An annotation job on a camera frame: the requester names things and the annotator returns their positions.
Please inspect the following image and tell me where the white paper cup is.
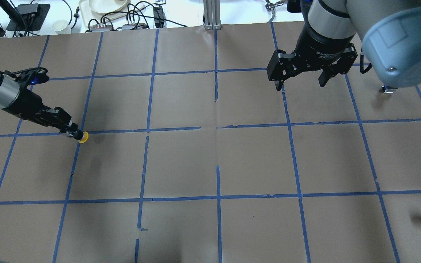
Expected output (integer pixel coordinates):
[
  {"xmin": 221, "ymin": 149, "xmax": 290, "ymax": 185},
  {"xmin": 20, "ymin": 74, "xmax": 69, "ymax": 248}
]
[{"xmin": 52, "ymin": 20, "xmax": 72, "ymax": 35}]

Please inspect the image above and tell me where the black braided cable left gripper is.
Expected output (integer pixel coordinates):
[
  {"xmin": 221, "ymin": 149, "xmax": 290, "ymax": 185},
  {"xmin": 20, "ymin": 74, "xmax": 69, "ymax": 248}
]
[{"xmin": 0, "ymin": 42, "xmax": 49, "ymax": 86}]

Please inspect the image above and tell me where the red push button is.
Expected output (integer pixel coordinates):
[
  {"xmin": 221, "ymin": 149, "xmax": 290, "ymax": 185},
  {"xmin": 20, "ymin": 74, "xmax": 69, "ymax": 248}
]
[{"xmin": 381, "ymin": 84, "xmax": 398, "ymax": 94}]

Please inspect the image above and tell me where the yellow push button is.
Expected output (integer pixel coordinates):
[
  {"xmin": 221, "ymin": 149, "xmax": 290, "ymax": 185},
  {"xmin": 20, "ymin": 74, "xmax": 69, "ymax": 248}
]
[{"xmin": 68, "ymin": 130, "xmax": 89, "ymax": 144}]

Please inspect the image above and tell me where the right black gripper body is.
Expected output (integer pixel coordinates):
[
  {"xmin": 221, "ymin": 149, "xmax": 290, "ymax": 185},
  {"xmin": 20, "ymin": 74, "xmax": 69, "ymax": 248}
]
[{"xmin": 292, "ymin": 31, "xmax": 358, "ymax": 75}]

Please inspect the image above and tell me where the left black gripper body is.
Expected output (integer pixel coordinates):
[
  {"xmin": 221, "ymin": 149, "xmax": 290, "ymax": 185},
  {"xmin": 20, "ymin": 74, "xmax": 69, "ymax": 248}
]
[{"xmin": 11, "ymin": 88, "xmax": 65, "ymax": 128}]

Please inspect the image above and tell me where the black power adapter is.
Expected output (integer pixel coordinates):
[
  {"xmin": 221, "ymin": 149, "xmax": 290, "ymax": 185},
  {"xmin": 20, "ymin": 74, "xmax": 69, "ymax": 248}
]
[{"xmin": 153, "ymin": 5, "xmax": 166, "ymax": 28}]

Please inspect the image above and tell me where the beige tray with plate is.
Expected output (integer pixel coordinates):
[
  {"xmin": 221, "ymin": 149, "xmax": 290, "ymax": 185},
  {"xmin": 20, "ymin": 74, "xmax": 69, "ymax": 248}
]
[{"xmin": 78, "ymin": 0, "xmax": 131, "ymax": 27}]

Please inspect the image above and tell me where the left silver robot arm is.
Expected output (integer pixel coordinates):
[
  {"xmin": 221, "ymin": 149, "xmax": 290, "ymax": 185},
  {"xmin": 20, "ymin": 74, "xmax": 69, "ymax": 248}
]
[{"xmin": 0, "ymin": 67, "xmax": 88, "ymax": 143}]

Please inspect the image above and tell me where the black stand base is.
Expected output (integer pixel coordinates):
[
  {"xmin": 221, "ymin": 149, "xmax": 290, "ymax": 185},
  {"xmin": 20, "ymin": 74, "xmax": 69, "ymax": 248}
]
[{"xmin": 5, "ymin": 4, "xmax": 51, "ymax": 31}]

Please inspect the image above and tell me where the aluminium profile post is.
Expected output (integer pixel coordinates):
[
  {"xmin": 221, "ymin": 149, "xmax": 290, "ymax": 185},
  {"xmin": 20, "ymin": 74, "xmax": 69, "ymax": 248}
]
[{"xmin": 203, "ymin": 0, "xmax": 222, "ymax": 30}]

